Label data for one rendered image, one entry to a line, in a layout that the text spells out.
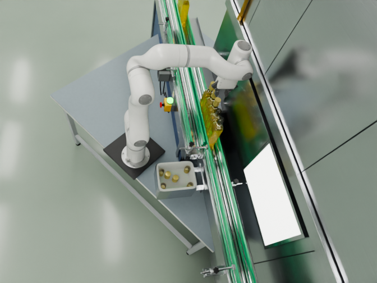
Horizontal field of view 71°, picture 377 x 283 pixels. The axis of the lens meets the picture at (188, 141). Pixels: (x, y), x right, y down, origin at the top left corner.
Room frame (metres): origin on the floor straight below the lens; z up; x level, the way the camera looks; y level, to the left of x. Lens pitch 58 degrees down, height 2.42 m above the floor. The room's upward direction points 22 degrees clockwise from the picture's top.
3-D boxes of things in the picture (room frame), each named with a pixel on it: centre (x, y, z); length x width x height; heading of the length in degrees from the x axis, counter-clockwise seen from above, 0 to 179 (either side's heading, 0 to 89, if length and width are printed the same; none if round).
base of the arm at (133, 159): (0.75, 0.30, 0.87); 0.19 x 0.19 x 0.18
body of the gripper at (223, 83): (0.99, -0.06, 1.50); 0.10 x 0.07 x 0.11; 119
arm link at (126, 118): (0.77, 0.32, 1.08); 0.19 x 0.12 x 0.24; 35
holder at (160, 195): (0.64, -0.04, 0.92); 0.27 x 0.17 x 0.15; 119
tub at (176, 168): (0.62, -0.01, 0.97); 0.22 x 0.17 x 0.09; 119
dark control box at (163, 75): (1.36, 0.36, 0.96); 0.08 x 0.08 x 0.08; 29
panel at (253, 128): (0.78, -0.34, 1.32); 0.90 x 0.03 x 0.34; 29
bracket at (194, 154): (0.78, -0.06, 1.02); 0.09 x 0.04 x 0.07; 119
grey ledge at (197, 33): (1.57, 0.14, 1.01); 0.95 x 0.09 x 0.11; 29
